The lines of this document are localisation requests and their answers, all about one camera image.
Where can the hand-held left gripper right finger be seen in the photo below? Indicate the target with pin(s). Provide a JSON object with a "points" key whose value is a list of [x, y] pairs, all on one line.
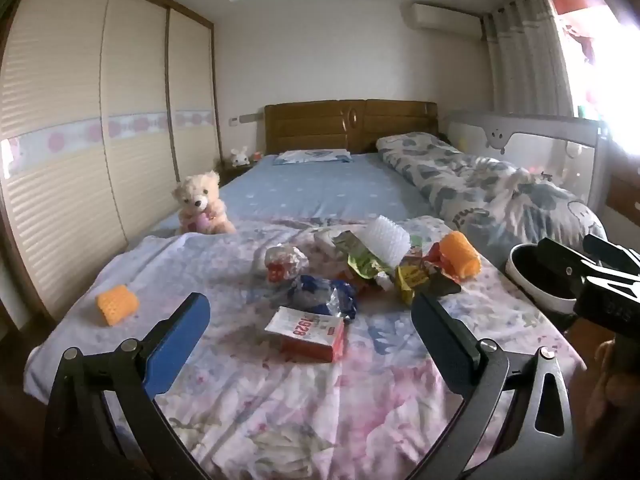
{"points": [[445, 345]]}

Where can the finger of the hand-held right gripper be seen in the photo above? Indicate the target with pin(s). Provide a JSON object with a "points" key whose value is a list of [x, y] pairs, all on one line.
{"points": [[565, 262], [612, 252]]}

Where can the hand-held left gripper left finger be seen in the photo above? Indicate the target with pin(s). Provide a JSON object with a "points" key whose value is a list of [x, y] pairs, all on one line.
{"points": [[175, 350]]}

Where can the white bin with black inside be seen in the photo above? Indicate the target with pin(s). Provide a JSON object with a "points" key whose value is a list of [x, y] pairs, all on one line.
{"points": [[525, 287]]}

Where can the green drink pouch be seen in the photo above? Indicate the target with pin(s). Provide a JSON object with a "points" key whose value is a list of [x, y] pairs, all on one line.
{"points": [[362, 260]]}

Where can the white red box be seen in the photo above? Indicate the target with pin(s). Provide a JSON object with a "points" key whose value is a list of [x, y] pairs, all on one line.
{"points": [[300, 327]]}

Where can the person's right hand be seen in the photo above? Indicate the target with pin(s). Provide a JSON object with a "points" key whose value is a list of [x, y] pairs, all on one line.
{"points": [[605, 390]]}

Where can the brown wooden cabinet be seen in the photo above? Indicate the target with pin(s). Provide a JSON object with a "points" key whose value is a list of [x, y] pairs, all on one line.
{"points": [[627, 192]]}

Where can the orange sponge on left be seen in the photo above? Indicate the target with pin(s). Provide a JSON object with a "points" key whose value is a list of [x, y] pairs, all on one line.
{"points": [[117, 305]]}

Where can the orange sponge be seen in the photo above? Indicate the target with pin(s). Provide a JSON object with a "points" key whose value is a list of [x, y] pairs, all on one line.
{"points": [[117, 305], [462, 255]]}

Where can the yellow green wrapper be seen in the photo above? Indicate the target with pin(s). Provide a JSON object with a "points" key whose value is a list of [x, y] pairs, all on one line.
{"points": [[410, 280]]}

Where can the orange sponge on right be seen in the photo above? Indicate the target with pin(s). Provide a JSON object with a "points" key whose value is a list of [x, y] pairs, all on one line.
{"points": [[462, 255]]}

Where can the grey blue patterned duvet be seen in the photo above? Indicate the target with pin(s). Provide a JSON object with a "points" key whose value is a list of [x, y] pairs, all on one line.
{"points": [[475, 185]]}

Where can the white mesh bed guard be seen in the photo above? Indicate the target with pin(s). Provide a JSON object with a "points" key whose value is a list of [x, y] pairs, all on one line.
{"points": [[540, 145]]}

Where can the blue plastic bag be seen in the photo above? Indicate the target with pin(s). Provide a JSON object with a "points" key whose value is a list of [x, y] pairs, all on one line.
{"points": [[320, 292]]}

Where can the pink floral blanket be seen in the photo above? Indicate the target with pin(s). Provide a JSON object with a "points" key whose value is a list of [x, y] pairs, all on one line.
{"points": [[300, 410]]}

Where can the crumpled white red wrapper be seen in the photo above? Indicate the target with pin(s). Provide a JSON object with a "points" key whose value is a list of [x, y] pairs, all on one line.
{"points": [[285, 260]]}

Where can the cream teddy bear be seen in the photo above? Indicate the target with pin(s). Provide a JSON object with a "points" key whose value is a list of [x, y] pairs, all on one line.
{"points": [[197, 195]]}

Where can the dark wooden nightstand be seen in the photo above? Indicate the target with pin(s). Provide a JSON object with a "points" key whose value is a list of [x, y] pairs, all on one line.
{"points": [[232, 175]]}

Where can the blue dotted bed sheet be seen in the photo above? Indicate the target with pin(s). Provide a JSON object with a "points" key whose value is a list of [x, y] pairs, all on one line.
{"points": [[320, 190]]}

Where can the white bunny toy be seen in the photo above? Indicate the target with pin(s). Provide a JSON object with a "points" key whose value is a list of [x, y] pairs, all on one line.
{"points": [[240, 157]]}

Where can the grey white curtain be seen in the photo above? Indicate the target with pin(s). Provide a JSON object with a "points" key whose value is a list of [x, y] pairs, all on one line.
{"points": [[525, 60]]}

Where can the cream sliding door wardrobe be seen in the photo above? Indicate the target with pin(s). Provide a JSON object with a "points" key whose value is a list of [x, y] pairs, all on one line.
{"points": [[60, 160]]}

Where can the blue printed pillow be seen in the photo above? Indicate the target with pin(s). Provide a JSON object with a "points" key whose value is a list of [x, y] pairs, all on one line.
{"points": [[310, 156]]}

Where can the brown wooden headboard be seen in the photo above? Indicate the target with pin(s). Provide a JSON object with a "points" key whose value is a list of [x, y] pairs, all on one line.
{"points": [[310, 125]]}

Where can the white air conditioner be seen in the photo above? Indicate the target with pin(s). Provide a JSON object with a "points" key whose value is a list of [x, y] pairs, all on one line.
{"points": [[445, 16]]}

